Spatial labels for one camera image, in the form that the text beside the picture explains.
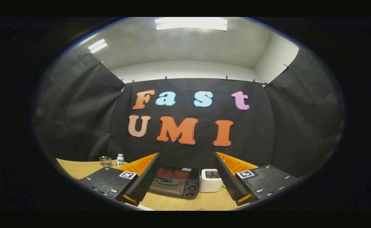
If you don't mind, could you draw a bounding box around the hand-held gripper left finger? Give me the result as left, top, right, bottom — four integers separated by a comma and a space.
78, 153, 160, 206

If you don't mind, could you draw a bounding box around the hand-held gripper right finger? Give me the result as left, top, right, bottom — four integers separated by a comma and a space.
214, 152, 298, 206

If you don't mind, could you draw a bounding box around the black toaster oven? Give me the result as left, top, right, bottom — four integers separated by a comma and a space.
148, 166, 200, 200

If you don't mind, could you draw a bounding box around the white toaster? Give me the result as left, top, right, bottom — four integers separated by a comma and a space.
199, 169, 224, 193

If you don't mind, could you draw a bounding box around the black backdrop cloth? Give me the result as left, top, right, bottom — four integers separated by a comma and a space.
33, 47, 346, 178

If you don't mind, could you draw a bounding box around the small ceiling light panel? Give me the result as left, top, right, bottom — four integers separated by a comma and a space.
88, 39, 108, 54

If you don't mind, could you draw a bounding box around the large ceiling light panel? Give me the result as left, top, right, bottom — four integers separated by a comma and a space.
155, 17, 228, 31

